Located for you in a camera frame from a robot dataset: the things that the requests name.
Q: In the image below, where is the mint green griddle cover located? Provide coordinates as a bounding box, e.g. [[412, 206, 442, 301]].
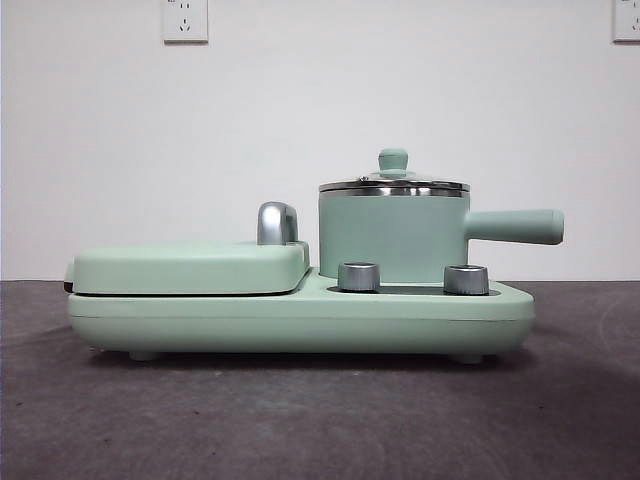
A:
[[63, 238, 312, 296]]

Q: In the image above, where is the silver griddle cover handle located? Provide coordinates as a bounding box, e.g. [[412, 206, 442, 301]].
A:
[[256, 200, 301, 246]]

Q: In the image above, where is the mint green steamer pot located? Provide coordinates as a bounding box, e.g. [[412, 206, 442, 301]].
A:
[[317, 185, 566, 282]]

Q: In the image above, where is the mint green breakfast maker base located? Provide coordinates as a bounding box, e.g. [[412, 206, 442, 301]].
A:
[[67, 265, 536, 362]]

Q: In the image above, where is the silver control knob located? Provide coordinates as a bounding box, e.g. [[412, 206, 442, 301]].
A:
[[336, 260, 382, 292], [442, 263, 490, 296]]

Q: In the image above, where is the glass pot lid green knob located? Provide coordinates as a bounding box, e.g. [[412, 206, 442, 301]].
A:
[[318, 146, 471, 195]]

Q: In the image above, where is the white wall socket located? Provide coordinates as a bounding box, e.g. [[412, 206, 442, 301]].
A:
[[160, 0, 209, 43], [611, 0, 640, 43]]

